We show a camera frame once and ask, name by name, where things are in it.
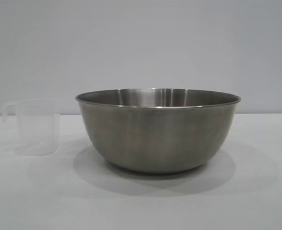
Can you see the stainless steel mixing bowl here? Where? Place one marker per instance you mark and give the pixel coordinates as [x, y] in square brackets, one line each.
[157, 134]

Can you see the translucent plastic measuring cup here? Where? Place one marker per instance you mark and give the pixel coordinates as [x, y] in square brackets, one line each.
[35, 127]

